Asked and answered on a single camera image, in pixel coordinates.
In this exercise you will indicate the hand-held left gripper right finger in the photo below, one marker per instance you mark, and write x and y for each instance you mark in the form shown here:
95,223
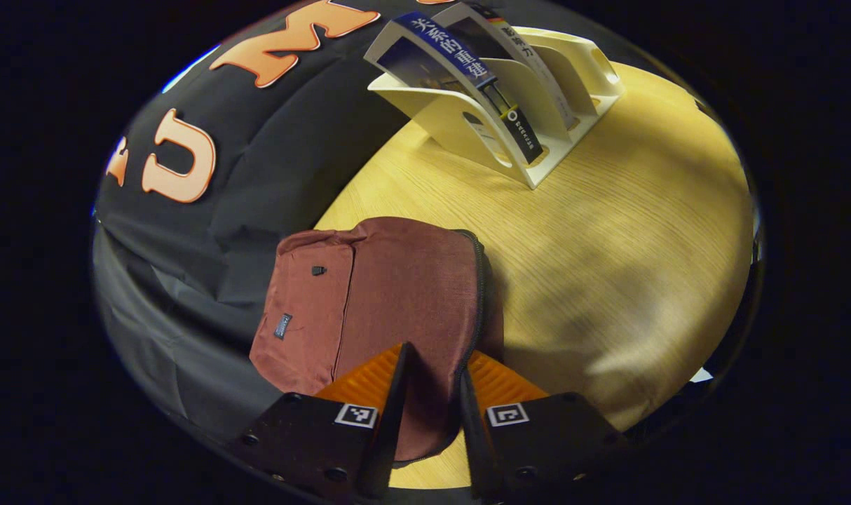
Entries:
473,442

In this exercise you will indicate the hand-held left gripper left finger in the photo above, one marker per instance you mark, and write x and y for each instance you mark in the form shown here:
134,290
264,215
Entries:
392,428

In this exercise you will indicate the maroon schoolbag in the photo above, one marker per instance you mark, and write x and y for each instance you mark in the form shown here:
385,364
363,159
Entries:
397,280

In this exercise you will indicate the white bookshelf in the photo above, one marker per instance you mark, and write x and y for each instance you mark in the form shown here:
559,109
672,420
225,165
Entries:
432,116

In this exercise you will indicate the blue book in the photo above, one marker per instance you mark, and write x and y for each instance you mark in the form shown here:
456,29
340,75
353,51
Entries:
453,52

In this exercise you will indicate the white portrait book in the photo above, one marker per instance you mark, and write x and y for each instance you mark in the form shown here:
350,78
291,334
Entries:
530,59

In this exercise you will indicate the black backdrop cloth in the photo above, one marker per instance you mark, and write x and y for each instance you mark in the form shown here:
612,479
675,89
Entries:
278,154

